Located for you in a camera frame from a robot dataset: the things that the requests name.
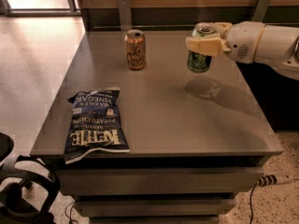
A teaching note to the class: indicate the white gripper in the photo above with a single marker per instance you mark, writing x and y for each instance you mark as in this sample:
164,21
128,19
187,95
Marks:
242,43

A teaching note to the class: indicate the green soda can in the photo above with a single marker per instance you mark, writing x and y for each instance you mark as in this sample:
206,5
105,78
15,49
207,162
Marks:
196,62

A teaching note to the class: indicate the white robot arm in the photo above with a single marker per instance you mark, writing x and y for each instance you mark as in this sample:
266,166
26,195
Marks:
278,48

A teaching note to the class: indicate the orange LaCroix soda can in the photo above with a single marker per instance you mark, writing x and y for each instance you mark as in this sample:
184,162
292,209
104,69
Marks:
135,49

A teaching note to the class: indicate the blue Kettle chip bag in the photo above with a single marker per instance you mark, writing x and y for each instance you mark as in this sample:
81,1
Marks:
95,125

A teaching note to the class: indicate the grey drawer cabinet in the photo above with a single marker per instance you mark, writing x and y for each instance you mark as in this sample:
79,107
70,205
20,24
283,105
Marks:
195,140

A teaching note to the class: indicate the white power strip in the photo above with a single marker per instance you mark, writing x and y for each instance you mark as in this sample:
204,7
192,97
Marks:
268,180

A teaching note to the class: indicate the right metal wall bracket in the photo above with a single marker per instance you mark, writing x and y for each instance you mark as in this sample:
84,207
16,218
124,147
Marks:
260,10

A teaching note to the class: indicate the metal wall bracket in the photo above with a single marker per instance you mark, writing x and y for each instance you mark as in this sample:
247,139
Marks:
125,14
260,10

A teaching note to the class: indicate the left metal wall bracket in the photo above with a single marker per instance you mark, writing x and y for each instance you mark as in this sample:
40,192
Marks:
125,14

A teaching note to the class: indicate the metal window frame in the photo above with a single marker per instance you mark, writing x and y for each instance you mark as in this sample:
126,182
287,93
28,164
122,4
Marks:
39,8

